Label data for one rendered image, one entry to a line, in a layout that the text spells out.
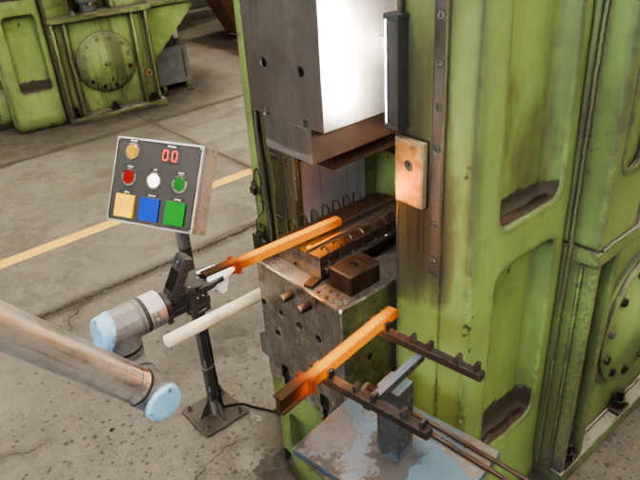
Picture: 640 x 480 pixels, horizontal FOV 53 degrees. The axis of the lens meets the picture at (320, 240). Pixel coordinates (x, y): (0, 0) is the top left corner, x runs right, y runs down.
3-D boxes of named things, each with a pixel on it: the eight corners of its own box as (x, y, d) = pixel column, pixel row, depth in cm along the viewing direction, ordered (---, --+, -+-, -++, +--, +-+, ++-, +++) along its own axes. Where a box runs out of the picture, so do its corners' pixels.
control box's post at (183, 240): (214, 417, 266) (169, 176, 212) (210, 412, 268) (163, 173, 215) (222, 412, 268) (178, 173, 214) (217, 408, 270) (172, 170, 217)
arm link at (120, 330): (92, 347, 155) (82, 312, 150) (139, 323, 162) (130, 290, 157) (110, 365, 149) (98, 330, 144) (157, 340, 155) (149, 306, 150)
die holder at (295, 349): (347, 433, 192) (340, 311, 170) (270, 372, 218) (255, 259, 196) (466, 348, 223) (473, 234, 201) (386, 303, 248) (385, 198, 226)
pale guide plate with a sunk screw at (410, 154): (421, 210, 159) (422, 145, 150) (394, 199, 165) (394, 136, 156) (427, 207, 160) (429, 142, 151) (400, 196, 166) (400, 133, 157)
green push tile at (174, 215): (181, 227, 203) (185, 203, 202) (162, 224, 206) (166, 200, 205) (185, 227, 205) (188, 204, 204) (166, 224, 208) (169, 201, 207)
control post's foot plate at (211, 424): (207, 440, 255) (204, 424, 251) (179, 411, 270) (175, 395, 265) (251, 412, 267) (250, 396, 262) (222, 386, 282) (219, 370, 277)
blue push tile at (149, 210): (156, 223, 206) (159, 199, 206) (137, 219, 209) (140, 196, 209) (160, 223, 208) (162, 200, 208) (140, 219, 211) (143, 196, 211)
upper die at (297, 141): (312, 165, 165) (310, 130, 161) (266, 146, 179) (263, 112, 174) (423, 122, 188) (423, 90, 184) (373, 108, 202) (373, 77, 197)
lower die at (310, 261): (321, 281, 183) (319, 255, 179) (278, 255, 196) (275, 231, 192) (420, 229, 206) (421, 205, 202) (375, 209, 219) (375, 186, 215)
